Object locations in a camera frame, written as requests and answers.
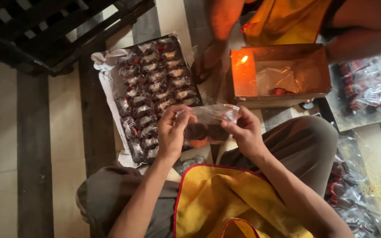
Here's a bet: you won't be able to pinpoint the person's left hand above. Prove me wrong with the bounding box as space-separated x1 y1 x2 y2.
157 105 193 162

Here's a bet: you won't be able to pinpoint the person's right hand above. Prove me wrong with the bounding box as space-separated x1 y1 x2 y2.
220 105 268 160

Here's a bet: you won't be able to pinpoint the clear packet of dark sweets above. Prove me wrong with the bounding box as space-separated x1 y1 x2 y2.
177 104 241 149

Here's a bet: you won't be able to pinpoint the wrapped dark sweet packet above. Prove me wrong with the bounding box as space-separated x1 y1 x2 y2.
173 155 207 176

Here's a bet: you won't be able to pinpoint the rows of wrapped dark sweets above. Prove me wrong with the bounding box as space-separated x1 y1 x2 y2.
114 35 203 164

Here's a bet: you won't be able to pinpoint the person's grey trousers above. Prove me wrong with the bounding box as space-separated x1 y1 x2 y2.
76 115 339 238

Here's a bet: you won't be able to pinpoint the clear plastic sheet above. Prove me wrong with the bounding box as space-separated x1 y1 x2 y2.
256 64 300 95

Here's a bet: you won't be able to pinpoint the brown cardboard box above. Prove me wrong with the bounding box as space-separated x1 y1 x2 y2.
227 43 333 110

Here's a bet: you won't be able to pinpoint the white tray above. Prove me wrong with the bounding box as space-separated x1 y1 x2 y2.
91 32 205 168

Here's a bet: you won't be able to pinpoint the heap of clear sweet packets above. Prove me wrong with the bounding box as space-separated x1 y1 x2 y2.
323 132 381 238

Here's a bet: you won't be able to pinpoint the grey tray with sweet packets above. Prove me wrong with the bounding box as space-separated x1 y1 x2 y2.
325 50 381 133

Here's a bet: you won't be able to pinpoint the black wooden bench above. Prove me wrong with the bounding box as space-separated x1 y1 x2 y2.
0 0 156 77

